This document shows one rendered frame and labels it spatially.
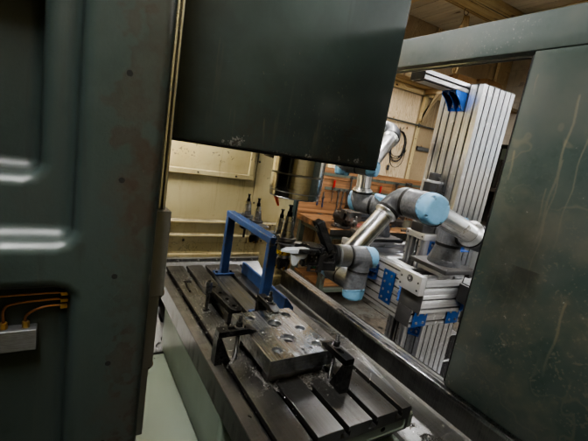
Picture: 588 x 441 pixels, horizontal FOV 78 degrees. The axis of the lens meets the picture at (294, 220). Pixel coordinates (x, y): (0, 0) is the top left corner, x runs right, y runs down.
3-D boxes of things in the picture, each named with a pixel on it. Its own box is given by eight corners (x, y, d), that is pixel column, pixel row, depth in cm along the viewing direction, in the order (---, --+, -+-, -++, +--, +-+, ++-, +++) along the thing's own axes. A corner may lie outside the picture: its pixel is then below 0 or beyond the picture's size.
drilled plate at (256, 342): (286, 319, 139) (289, 307, 138) (332, 363, 115) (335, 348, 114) (230, 326, 127) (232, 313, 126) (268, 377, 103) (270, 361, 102)
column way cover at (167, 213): (122, 330, 121) (136, 175, 111) (150, 436, 81) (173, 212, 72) (106, 332, 118) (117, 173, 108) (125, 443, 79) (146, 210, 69)
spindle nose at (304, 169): (262, 189, 118) (269, 152, 116) (309, 195, 123) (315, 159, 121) (276, 198, 103) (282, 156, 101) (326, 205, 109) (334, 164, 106)
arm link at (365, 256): (377, 274, 127) (383, 250, 125) (350, 272, 123) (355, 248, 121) (366, 266, 134) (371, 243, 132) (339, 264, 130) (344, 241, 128)
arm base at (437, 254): (441, 257, 185) (446, 238, 183) (466, 268, 172) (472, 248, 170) (420, 257, 178) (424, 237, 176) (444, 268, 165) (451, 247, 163)
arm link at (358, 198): (367, 216, 214) (383, 121, 198) (344, 211, 221) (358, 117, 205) (374, 213, 224) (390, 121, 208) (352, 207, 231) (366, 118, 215)
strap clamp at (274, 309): (260, 318, 145) (266, 283, 142) (276, 335, 134) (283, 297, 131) (253, 319, 143) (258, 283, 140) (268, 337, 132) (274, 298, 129)
